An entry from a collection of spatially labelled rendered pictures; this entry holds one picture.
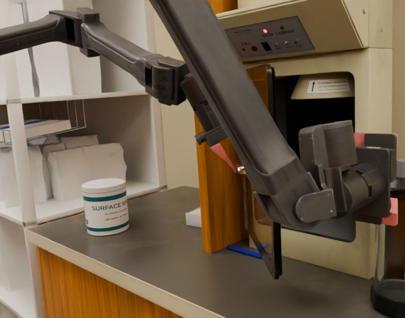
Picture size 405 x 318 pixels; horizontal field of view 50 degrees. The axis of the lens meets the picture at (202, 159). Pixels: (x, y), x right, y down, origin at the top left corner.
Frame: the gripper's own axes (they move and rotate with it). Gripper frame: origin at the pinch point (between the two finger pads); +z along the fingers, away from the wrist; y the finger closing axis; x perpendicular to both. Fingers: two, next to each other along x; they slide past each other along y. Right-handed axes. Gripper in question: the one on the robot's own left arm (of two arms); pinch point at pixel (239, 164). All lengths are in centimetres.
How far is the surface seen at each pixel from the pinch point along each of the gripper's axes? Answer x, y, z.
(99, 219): -41, 42, 4
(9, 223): -108, 97, -2
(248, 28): -8.8, -15.6, -22.8
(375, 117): 0.4, -28.3, 4.7
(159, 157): -112, 24, 5
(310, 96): -9.2, -21.3, -3.7
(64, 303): -45, 66, 23
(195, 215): -41.9, 16.5, 16.9
